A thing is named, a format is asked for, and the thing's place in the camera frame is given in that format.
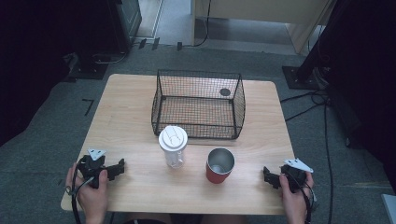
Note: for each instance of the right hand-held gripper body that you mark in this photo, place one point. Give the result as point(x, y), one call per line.
point(295, 174)

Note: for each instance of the black equipment case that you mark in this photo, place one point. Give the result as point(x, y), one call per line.
point(126, 21)

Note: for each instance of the round dark sticker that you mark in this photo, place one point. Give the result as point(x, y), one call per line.
point(224, 92)

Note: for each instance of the dark curtain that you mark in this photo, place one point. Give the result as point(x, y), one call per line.
point(364, 77)
point(37, 56)

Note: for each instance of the black stand base plate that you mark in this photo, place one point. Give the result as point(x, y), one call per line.
point(295, 77)

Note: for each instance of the red steel-lined cup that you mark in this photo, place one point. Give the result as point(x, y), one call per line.
point(218, 176)

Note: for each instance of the light wooden cabinet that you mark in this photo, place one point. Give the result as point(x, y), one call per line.
point(264, 12)

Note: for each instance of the person's left hand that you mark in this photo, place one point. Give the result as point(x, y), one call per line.
point(91, 196)

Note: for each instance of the white box corner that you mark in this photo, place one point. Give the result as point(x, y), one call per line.
point(390, 208)

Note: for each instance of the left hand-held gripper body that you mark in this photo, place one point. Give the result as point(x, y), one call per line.
point(92, 168)

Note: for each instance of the person's right hand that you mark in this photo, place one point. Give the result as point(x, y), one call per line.
point(292, 199)

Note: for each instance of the black flat floor base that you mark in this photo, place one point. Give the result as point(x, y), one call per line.
point(88, 70)

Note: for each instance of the clear cup with white lid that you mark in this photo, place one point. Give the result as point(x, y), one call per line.
point(173, 143)

